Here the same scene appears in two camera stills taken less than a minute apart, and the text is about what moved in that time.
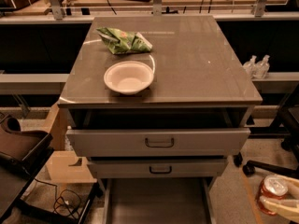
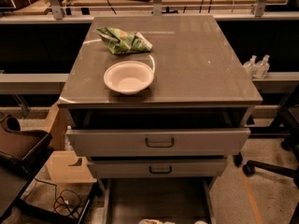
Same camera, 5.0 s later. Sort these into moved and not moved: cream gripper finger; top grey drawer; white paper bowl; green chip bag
Moved: cream gripper finger
Not moved: white paper bowl; top grey drawer; green chip bag
